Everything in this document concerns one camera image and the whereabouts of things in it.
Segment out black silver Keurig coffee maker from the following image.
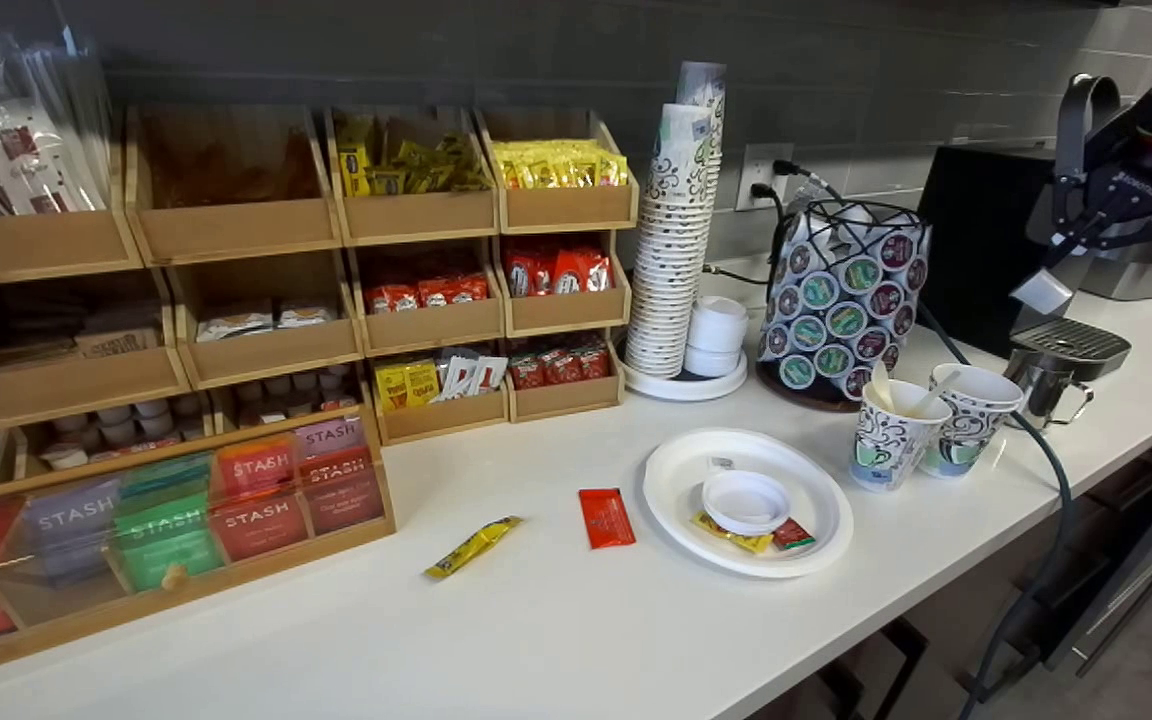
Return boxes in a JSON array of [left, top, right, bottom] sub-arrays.
[[913, 72, 1152, 403]]

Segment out white wall outlet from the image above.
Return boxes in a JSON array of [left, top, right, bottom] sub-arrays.
[[734, 141, 800, 212]]

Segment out tall patterned paper cup stack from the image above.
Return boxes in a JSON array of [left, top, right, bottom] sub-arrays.
[[626, 96, 729, 379], [673, 54, 734, 153]]

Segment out wire coffee pod carousel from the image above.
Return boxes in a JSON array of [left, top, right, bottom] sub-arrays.
[[757, 197, 937, 413]]

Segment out dark green cable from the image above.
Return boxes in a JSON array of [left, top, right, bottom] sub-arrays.
[[913, 301, 1086, 720]]

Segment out grey Stash tea packets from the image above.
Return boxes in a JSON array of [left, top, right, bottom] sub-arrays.
[[13, 477, 128, 625]]

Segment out green yellow tea packet pile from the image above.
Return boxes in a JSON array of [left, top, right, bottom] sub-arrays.
[[333, 117, 493, 199]]

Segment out yellow sweetener packet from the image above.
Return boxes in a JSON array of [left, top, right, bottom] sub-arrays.
[[420, 513, 529, 582]]

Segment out wooden condiment organizer shelf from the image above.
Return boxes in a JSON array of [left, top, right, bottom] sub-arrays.
[[0, 99, 645, 489]]

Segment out maroon Stash tea packets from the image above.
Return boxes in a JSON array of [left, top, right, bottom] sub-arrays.
[[292, 413, 390, 537]]

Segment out red packet on plate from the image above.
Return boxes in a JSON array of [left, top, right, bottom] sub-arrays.
[[769, 513, 823, 556]]

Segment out black power cable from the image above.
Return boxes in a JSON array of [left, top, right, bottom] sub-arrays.
[[749, 154, 862, 229]]

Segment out orange red packet pile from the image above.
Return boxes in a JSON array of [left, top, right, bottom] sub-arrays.
[[366, 270, 497, 315]]

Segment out patterned paper coffee cup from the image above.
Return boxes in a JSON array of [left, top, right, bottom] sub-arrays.
[[847, 376, 952, 496], [923, 361, 1034, 478]]

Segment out white paper plate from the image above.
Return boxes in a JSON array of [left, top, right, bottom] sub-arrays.
[[638, 423, 858, 582]]

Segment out wooden tea bag box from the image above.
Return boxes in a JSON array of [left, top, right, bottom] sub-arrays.
[[0, 408, 399, 686]]

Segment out red sugar packet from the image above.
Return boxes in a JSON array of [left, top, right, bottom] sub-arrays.
[[575, 484, 639, 553]]

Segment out green Stash tea packets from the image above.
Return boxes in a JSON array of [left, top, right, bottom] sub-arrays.
[[112, 456, 229, 591]]

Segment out orange Stash tea packets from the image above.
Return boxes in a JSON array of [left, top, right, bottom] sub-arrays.
[[213, 434, 311, 559]]

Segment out yellow packet on plate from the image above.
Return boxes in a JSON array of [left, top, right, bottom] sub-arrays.
[[691, 513, 779, 559]]

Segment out white plastic cup lid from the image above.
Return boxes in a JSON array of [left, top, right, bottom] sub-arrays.
[[695, 463, 796, 541]]

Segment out white round tray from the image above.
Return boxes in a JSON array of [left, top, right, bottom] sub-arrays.
[[620, 350, 752, 408]]

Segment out white lid stack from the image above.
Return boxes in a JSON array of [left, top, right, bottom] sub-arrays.
[[685, 293, 752, 379]]

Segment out clear bag of stirrers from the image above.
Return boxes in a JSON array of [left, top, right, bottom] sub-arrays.
[[0, 17, 112, 225]]

